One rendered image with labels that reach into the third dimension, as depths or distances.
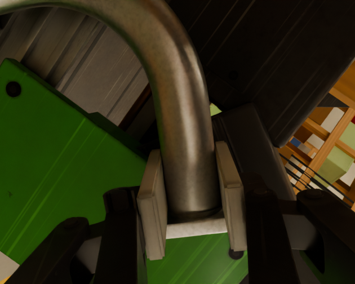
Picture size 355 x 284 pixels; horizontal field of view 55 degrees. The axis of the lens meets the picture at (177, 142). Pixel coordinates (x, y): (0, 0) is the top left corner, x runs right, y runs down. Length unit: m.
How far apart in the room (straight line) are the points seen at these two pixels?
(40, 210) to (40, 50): 0.11
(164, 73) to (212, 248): 0.12
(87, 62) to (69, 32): 0.38
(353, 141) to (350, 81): 2.74
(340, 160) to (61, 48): 3.33
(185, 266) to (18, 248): 0.11
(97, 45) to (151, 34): 0.45
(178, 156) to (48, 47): 0.13
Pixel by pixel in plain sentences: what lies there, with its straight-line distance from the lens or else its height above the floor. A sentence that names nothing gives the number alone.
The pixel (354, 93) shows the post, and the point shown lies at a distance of 1.00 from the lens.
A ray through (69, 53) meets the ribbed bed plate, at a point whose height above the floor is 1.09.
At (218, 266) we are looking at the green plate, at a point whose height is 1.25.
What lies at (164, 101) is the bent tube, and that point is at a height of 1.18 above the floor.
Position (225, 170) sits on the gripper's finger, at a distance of 0.15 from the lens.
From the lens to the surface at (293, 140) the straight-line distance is 8.65.
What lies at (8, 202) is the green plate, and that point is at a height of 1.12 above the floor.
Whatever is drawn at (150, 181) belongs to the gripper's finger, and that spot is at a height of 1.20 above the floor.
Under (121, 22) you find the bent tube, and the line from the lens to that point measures 0.18.
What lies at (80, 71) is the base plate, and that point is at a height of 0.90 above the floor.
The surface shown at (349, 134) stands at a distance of 3.75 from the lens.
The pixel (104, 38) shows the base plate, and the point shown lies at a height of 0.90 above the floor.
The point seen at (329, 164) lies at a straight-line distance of 3.48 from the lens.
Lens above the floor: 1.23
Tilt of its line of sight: 13 degrees down
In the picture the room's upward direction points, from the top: 129 degrees clockwise
